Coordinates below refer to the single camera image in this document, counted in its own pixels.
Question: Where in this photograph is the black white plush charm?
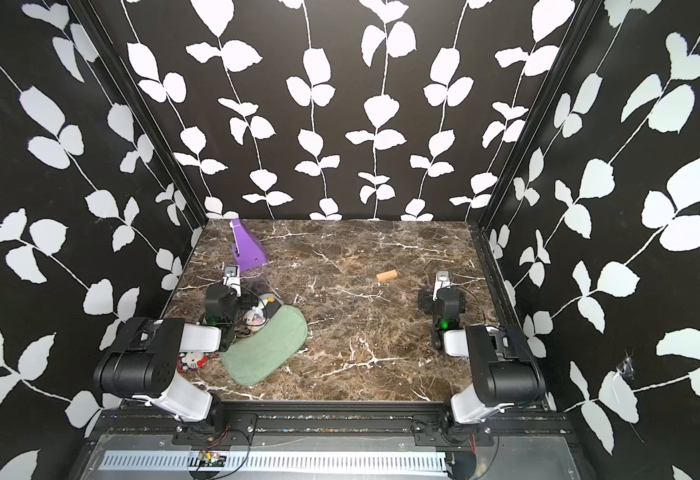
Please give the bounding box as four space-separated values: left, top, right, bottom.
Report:
244 307 268 333

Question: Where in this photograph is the green corduroy bag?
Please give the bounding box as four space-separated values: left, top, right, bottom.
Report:
220 305 308 386

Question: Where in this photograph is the white red plush charm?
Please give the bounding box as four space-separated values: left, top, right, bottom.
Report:
177 352 209 373

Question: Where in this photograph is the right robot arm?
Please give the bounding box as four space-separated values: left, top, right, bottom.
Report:
418 286 547 425

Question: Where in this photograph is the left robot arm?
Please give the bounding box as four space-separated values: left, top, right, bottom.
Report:
93 283 283 422

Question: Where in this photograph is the purple plastic stand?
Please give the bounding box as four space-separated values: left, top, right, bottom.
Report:
230 218 269 272

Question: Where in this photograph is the small wooden block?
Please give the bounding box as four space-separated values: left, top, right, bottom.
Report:
376 270 398 283

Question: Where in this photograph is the small circuit board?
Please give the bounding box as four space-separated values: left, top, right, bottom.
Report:
189 452 227 471

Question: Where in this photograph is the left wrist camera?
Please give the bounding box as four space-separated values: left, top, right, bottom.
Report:
223 265 242 297

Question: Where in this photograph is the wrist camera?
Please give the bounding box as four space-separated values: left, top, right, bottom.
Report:
223 265 242 297
432 270 452 301

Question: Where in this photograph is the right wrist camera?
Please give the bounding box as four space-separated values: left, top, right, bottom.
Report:
432 270 452 301

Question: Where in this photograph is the perforated metal rail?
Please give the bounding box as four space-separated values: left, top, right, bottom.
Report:
95 450 448 475

